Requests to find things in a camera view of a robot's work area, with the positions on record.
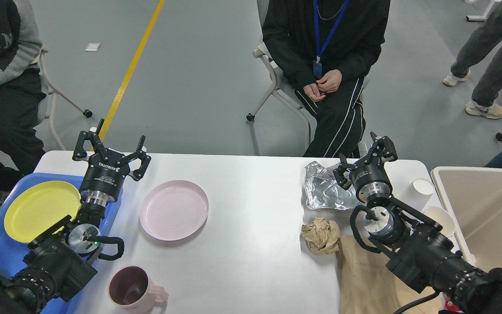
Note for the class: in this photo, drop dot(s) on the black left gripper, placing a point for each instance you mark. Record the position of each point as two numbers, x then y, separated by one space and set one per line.
103 173

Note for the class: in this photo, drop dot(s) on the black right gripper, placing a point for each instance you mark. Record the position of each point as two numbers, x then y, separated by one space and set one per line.
369 178

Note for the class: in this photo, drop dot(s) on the pink plate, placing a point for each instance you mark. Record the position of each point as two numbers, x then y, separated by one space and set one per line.
174 210

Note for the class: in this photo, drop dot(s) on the pink mug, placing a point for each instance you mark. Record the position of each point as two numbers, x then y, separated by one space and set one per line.
133 290

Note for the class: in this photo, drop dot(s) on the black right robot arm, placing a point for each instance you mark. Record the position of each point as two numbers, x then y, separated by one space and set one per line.
419 254

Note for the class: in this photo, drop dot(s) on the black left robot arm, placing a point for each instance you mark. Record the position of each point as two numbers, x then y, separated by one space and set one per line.
59 263

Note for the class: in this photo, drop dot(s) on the crumpled aluminium foil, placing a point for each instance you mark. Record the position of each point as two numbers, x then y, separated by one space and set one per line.
322 190

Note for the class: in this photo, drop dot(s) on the white paper cup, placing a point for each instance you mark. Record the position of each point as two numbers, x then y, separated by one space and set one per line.
417 194
442 217

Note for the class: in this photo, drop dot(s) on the crumpled brown paper ball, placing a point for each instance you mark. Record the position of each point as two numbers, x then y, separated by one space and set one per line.
322 236

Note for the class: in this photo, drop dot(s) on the left white chair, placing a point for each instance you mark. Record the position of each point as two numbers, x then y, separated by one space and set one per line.
48 106

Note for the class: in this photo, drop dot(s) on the yellow plate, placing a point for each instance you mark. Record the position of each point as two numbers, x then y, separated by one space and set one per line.
38 208

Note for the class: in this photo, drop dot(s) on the white office chair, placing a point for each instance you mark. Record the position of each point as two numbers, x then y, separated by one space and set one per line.
280 90

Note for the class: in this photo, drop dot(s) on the white paper scrap on floor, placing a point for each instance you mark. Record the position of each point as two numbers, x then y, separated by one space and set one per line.
93 46

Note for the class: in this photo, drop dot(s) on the brown paper bag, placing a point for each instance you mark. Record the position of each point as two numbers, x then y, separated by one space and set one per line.
367 286

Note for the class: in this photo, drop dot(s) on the person in black tracksuit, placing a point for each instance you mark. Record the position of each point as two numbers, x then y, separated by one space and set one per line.
325 49

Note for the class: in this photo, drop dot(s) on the person in grey sweater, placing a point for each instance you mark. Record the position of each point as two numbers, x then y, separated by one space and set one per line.
20 91

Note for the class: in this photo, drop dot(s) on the beige plastic bin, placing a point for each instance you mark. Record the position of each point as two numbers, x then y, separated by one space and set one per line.
473 196

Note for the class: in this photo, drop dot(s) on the blue plastic tray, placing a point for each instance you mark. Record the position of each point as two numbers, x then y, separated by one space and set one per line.
12 252

